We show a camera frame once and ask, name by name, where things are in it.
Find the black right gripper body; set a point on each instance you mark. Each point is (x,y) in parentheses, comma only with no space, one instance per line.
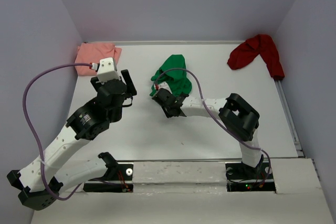
(168,114)

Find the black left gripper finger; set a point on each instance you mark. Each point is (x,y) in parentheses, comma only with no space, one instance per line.
(95,83)
(131,90)

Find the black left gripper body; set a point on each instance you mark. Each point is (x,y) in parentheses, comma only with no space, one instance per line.
(117,116)

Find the green t-shirt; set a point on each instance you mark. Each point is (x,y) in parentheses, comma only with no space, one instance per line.
(176,80)

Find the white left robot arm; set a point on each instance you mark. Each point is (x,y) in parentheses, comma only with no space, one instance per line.
(42,181)

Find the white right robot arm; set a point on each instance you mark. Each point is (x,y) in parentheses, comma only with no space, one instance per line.
(239,119)

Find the folded pink t-shirt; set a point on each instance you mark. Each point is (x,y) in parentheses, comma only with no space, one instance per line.
(94,52)

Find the red t-shirt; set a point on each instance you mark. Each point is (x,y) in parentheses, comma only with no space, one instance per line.
(259,45)

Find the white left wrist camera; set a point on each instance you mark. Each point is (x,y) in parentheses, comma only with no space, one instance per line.
(106,70)

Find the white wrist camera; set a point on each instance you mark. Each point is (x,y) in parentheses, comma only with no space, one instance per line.
(106,70)
(162,85)

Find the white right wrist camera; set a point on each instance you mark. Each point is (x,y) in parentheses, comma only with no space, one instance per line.
(162,85)

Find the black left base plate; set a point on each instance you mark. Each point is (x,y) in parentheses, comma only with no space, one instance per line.
(120,182)

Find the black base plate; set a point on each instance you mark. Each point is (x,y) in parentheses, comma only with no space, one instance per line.
(242,178)
(120,182)

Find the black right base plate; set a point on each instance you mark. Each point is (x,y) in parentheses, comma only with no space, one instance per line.
(242,178)

